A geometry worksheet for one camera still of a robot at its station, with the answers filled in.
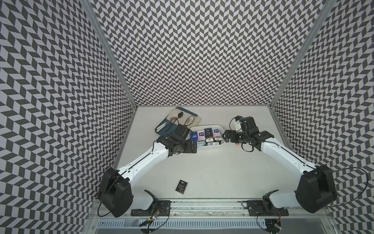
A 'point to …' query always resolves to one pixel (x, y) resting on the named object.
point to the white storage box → (195, 128)
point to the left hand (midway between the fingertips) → (189, 148)
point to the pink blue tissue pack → (216, 132)
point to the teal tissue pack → (201, 143)
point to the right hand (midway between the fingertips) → (229, 138)
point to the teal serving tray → (166, 126)
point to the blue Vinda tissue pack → (193, 136)
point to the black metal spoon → (180, 114)
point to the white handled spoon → (171, 120)
